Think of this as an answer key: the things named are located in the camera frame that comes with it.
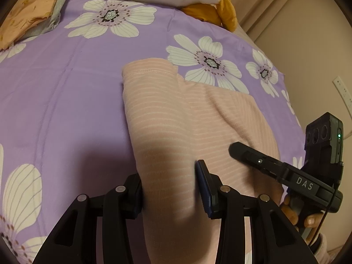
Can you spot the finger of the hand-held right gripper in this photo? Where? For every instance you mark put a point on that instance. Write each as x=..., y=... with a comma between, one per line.
x=255, y=158

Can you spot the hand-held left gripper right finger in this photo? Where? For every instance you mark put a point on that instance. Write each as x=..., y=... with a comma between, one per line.
x=205, y=189

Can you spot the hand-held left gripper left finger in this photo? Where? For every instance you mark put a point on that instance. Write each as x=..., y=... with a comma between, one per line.
x=133, y=195

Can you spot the pink knit sweater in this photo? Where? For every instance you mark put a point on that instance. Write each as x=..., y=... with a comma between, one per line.
x=178, y=129

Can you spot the person's right forearm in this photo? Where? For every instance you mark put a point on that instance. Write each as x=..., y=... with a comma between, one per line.
x=321, y=250

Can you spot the person's right hand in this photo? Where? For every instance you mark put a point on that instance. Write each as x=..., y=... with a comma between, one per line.
x=313, y=220

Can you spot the grey-pink mattress cover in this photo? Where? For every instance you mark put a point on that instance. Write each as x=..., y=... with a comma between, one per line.
x=244, y=34

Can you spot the purple floral bed sheet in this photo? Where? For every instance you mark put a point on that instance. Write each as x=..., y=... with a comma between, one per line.
x=68, y=88

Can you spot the pink curtain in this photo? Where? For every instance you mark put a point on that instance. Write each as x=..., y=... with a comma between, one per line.
x=264, y=0

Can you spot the grey folded garment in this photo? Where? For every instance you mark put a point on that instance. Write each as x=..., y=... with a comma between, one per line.
x=59, y=11

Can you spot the orange printed folded garment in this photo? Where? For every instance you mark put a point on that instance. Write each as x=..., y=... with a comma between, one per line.
x=30, y=8

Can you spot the white wall socket strip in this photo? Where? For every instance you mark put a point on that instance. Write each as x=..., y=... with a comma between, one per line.
x=342, y=89

